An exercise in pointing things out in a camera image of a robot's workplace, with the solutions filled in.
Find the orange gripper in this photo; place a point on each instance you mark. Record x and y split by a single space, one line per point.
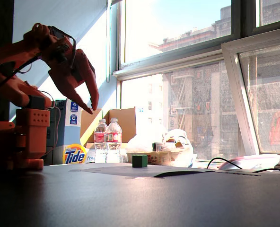
72 75

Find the green cube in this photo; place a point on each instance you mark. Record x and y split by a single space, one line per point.
140 161

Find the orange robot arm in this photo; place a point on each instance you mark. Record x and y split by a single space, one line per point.
32 123

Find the Tide detergent box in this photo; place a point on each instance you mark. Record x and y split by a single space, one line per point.
72 132

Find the brown cardboard box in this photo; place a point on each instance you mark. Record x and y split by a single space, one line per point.
123 123

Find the clear plastic water bottle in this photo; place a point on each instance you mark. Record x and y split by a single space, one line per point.
114 142
100 142

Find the white box with 152 label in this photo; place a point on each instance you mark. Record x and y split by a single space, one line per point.
140 116

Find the white plastic bag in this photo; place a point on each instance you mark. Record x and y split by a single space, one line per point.
142 142

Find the small green can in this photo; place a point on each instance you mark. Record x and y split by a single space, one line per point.
157 146

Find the flat printed cardboard tray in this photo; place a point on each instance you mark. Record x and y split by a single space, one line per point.
163 159

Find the clear plastic bag with items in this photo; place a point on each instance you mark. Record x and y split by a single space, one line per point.
180 139

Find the pink and white flat object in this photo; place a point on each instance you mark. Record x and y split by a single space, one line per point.
253 160

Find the white leaning window screen frame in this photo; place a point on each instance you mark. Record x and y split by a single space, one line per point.
240 106

